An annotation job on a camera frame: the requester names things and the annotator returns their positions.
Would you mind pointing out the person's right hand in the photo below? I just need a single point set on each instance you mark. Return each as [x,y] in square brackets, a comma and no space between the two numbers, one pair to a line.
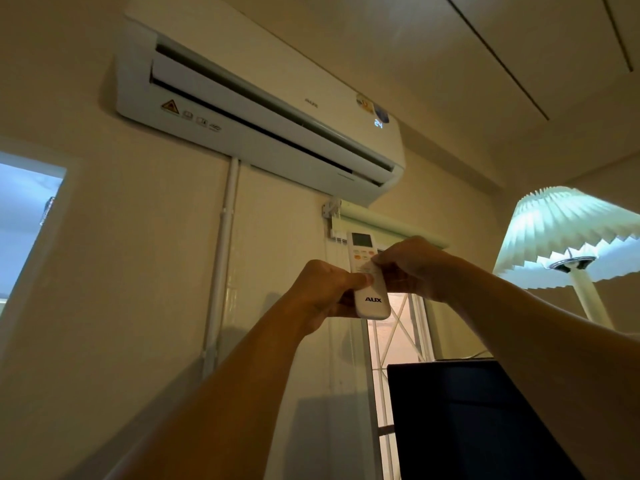
[410,267]

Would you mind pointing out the person's left hand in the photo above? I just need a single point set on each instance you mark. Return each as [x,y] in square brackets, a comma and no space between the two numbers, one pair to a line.
[320,292]

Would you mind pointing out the person's left thumb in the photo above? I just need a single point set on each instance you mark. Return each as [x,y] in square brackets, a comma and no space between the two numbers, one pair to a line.
[357,281]

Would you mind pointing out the person's right thumb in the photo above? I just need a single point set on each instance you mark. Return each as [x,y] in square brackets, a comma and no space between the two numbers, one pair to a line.
[382,268]

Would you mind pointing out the white air conditioner remote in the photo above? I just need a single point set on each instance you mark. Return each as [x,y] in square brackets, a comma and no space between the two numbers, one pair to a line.
[369,294]

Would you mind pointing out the person's right forearm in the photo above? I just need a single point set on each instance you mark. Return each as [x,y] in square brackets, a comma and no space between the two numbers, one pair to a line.
[555,354]

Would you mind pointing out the person's left forearm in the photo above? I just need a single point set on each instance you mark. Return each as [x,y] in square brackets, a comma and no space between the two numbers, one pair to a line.
[220,399]

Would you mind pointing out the white roller blind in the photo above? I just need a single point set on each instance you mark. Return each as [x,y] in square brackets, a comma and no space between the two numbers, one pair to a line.
[385,222]

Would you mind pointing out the window with white grille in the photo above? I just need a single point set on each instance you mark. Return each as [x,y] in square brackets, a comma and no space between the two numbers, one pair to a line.
[395,354]

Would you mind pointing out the white pipe cover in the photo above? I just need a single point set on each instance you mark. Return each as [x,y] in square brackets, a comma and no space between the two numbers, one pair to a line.
[220,264]

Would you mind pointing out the black monitor screen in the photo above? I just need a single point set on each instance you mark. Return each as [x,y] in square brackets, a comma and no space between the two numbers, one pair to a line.
[475,419]

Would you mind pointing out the pleated white lamp shade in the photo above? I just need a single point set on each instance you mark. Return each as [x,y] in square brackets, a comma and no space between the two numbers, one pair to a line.
[565,229]

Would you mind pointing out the white lamp pole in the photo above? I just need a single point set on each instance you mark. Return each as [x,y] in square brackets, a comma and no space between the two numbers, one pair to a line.
[590,297]

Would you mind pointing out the white wall air conditioner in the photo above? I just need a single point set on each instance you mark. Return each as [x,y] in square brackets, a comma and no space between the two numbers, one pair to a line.
[260,102]

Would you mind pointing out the wall opening window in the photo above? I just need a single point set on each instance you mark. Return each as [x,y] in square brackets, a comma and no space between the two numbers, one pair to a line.
[22,229]

